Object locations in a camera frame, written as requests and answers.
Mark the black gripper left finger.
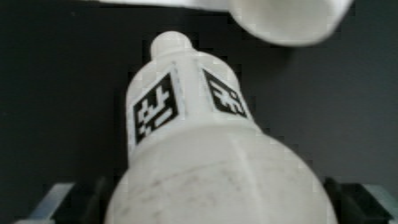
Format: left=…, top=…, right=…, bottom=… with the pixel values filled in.
left=13, top=177, right=108, bottom=224

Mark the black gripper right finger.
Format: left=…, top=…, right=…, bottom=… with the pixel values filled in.
left=323, top=177, right=398, bottom=224

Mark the white lamp bulb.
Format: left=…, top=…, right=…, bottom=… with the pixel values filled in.
left=104, top=31, right=337, bottom=224

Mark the white lamp hood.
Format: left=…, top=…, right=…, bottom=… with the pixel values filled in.
left=228, top=0, right=353, bottom=47

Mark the marker tag sheet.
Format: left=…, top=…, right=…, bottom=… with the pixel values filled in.
left=97, top=0, right=228, bottom=11

